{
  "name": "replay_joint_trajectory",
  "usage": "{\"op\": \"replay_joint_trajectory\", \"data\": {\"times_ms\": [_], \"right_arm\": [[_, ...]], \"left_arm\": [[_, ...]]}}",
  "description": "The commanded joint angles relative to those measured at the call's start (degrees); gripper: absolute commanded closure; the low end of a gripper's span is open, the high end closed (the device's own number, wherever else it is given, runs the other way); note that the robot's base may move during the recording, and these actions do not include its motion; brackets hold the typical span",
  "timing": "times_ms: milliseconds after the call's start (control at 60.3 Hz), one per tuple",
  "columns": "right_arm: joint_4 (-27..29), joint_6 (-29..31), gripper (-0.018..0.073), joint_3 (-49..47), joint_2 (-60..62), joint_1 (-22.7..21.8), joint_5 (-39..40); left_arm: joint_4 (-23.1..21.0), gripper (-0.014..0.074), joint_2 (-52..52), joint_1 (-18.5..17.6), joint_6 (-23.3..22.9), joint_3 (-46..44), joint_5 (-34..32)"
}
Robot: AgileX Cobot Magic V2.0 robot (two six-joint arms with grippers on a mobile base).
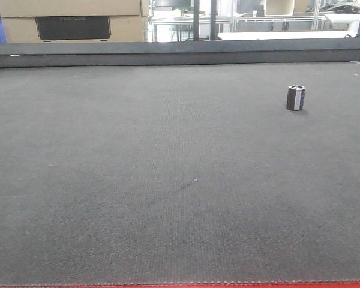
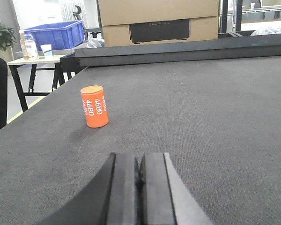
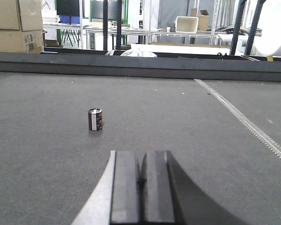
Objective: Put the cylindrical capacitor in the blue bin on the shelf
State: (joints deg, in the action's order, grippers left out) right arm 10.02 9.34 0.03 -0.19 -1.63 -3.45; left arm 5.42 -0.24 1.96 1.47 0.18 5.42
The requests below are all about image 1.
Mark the black vertical post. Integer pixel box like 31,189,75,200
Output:
209,0,218,41
193,0,200,41

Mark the white background workbench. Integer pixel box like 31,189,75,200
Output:
148,13,360,42

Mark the black vertical post left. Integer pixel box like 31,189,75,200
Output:
193,0,200,41

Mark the black vertical post right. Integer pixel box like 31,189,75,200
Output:
209,0,218,41

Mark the dark grey table rail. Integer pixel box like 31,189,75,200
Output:
0,38,360,68

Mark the upper cardboard box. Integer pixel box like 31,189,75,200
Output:
0,0,149,18

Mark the beige background monitor box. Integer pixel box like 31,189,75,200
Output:
264,0,295,17

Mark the dark grey fabric mat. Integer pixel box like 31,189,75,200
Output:
0,61,360,286

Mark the cardboard box with black print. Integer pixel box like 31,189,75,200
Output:
2,16,148,43

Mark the brown cylindrical capacitor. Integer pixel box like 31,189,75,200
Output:
286,85,305,111

